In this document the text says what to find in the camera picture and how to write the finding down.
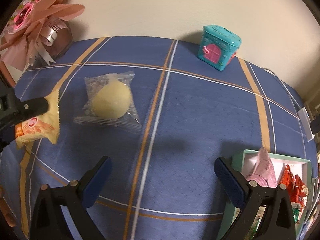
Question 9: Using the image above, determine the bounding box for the green rimmed white tray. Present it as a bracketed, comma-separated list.
[214, 147, 311, 239]

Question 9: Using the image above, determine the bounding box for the teal house-shaped tin box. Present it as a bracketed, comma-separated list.
[197, 24, 242, 71]

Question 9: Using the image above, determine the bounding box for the white power strip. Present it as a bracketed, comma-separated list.
[297, 107, 315, 142]

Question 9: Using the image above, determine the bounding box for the pink snack packet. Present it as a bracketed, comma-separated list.
[246, 147, 278, 188]

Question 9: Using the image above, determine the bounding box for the blue plaid tablecloth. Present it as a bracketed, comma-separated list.
[1, 36, 318, 239]

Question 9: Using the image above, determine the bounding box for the cream orange cracker packet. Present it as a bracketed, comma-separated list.
[15, 89, 60, 148]

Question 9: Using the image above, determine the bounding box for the red good luck snack bag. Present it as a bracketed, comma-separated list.
[279, 164, 309, 224]

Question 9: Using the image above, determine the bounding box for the pink paper flower bouquet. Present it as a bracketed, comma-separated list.
[1, 0, 85, 71]

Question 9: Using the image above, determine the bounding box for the clear wrapped round bun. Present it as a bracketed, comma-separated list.
[74, 71, 142, 132]

